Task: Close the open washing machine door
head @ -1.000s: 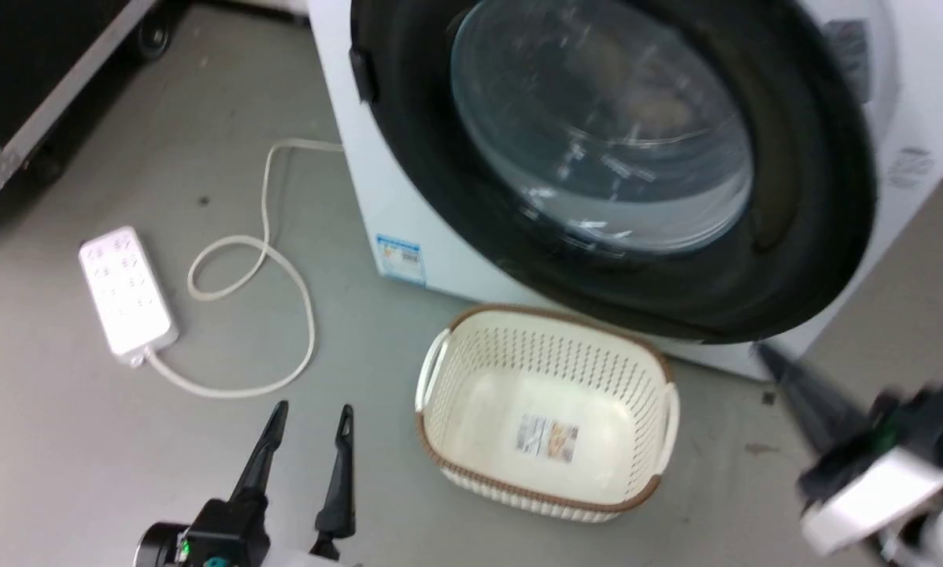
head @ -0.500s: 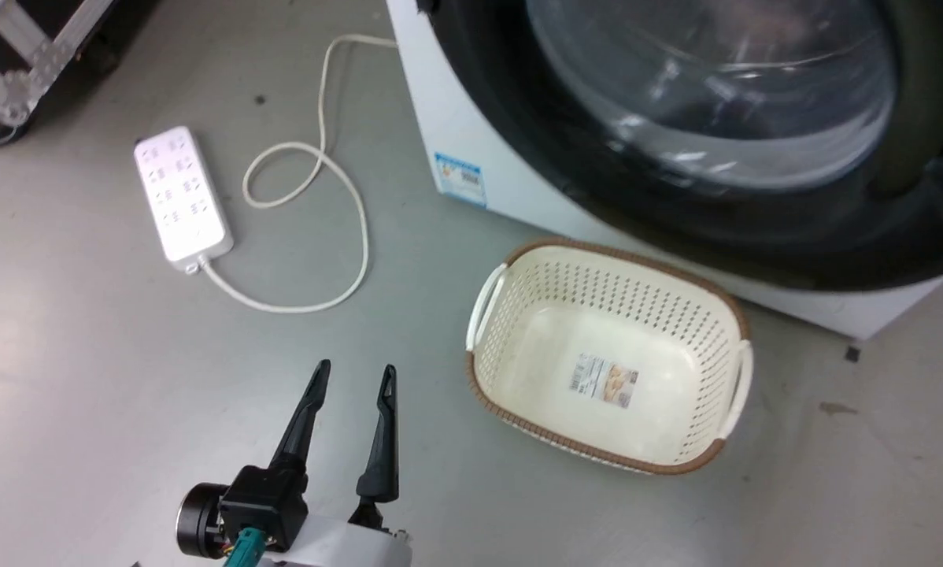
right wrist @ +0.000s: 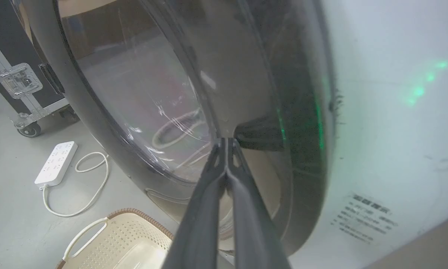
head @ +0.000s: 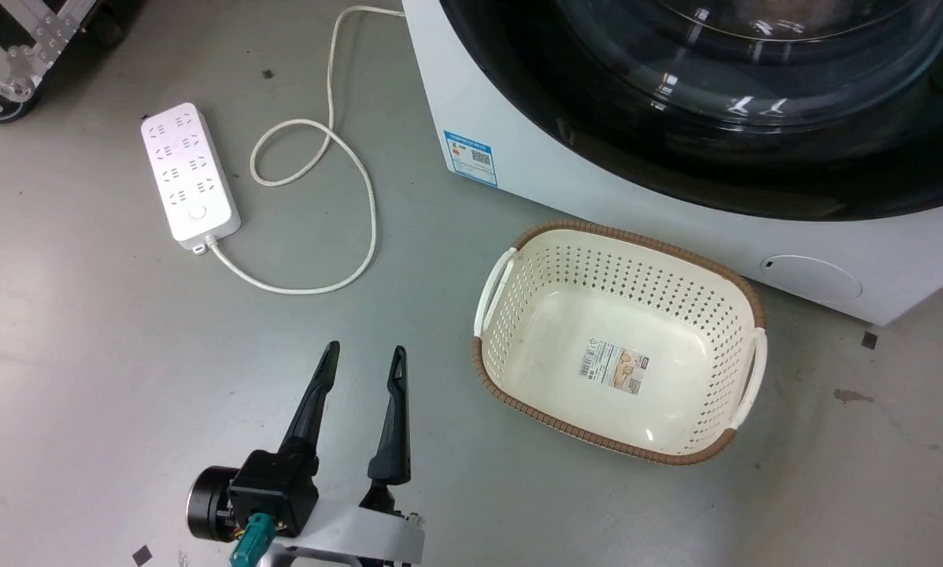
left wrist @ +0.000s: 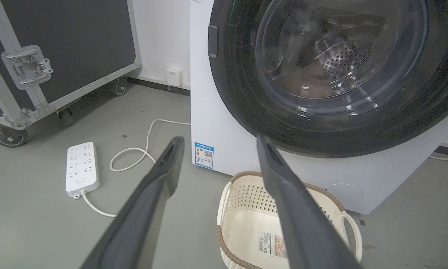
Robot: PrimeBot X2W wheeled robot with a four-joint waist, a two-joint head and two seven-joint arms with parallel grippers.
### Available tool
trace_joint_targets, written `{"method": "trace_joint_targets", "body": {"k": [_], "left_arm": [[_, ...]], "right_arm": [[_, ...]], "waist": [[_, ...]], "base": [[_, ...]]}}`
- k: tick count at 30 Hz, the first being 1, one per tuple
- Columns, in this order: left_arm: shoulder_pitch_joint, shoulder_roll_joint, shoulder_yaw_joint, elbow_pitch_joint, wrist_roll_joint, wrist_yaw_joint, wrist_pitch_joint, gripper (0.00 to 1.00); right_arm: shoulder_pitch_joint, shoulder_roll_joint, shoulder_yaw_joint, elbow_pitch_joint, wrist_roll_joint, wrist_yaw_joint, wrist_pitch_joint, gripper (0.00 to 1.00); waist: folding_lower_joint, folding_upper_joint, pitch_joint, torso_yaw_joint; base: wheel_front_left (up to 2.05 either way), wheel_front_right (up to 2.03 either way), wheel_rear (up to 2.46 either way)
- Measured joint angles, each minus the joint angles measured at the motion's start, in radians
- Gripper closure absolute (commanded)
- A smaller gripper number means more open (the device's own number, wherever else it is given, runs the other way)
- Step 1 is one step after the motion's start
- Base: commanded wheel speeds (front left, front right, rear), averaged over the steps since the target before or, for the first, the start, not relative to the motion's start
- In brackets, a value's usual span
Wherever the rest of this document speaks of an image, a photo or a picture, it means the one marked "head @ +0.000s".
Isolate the white power strip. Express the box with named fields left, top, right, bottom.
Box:
left=140, top=102, right=242, bottom=254

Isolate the metal frame cart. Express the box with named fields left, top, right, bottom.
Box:
left=0, top=0, right=148, bottom=107

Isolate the cream laundry basket brown rim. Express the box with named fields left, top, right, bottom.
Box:
left=472, top=220, right=769, bottom=466

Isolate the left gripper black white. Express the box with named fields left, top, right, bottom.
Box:
left=187, top=340, right=426, bottom=567

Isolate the white front-load washing machine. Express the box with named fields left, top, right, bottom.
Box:
left=401, top=0, right=943, bottom=326

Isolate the round white drain filter cover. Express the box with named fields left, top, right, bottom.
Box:
left=760, top=254, right=863, bottom=304

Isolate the blue white energy label sticker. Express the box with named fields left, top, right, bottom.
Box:
left=443, top=130, right=499, bottom=188

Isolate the printed product label sticker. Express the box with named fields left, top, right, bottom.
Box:
left=579, top=339, right=649, bottom=396

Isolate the black round glass washer door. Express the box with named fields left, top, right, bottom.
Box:
left=438, top=0, right=943, bottom=222

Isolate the teal cable connector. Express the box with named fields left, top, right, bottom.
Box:
left=230, top=513, right=277, bottom=567

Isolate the white power strip cable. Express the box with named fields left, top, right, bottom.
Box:
left=206, top=6, right=406, bottom=296

